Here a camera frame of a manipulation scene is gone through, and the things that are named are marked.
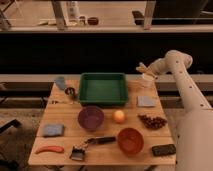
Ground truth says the black phone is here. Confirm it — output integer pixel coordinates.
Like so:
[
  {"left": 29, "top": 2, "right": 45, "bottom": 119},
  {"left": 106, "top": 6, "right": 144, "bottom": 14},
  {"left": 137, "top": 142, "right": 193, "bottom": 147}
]
[{"left": 151, "top": 144, "right": 176, "bottom": 157}]

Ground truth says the grey sponge right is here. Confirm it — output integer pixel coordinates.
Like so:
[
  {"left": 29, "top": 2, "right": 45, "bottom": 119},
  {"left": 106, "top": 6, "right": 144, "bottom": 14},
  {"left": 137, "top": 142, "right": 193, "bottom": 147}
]
[{"left": 137, "top": 96, "right": 155, "bottom": 107}]

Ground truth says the dark bowl on shelf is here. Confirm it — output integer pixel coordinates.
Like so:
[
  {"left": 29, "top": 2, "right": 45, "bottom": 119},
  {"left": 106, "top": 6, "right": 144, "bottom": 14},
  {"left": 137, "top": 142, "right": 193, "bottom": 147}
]
[{"left": 87, "top": 17, "right": 99, "bottom": 25}]

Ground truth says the small jar on shelf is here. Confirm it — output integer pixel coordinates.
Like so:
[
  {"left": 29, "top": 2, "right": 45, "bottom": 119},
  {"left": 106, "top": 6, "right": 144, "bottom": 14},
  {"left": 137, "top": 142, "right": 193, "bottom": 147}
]
[{"left": 79, "top": 16, "right": 86, "bottom": 26}]

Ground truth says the orange carrot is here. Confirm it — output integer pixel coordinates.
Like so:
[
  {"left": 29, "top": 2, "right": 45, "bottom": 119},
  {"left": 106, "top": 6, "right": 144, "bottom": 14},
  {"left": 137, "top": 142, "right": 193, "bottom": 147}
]
[{"left": 35, "top": 146, "right": 64, "bottom": 154}]

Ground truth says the yellow apple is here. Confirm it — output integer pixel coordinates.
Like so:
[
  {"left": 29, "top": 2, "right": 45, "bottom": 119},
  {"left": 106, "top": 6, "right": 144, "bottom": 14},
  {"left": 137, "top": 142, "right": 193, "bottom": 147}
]
[{"left": 112, "top": 110, "right": 125, "bottom": 123}]

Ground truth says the white bottle on shelf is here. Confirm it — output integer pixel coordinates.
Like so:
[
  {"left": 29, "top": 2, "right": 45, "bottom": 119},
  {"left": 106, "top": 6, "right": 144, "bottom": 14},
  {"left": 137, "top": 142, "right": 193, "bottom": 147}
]
[{"left": 67, "top": 1, "right": 80, "bottom": 22}]

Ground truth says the bunch of dark grapes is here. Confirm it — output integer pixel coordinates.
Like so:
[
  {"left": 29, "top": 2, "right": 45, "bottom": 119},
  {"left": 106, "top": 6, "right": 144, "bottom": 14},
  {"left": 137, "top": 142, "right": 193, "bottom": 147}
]
[{"left": 138, "top": 115, "right": 167, "bottom": 130}]

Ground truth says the purple bowl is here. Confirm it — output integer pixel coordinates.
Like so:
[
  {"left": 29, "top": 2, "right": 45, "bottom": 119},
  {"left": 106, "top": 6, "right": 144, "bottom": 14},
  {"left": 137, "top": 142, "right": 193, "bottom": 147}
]
[{"left": 78, "top": 106, "right": 104, "bottom": 131}]

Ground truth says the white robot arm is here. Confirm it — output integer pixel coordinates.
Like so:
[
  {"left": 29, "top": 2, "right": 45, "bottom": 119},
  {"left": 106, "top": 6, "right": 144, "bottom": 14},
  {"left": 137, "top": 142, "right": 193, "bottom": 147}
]
[{"left": 136, "top": 50, "right": 213, "bottom": 171}]

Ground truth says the green plastic tray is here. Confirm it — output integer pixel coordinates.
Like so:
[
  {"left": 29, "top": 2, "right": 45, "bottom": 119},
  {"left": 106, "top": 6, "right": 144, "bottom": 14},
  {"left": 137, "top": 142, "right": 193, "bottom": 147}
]
[{"left": 78, "top": 73, "right": 129, "bottom": 106}]

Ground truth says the orange-red bowl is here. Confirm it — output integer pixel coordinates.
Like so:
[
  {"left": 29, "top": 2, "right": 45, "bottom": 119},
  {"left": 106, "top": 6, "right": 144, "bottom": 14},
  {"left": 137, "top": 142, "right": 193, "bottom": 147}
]
[{"left": 117, "top": 127, "right": 144, "bottom": 155}]

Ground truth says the black handled spatula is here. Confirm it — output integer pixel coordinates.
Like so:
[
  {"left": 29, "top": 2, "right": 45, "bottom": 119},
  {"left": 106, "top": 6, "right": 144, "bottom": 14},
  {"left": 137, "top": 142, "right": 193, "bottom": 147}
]
[{"left": 70, "top": 136, "right": 116, "bottom": 161}]

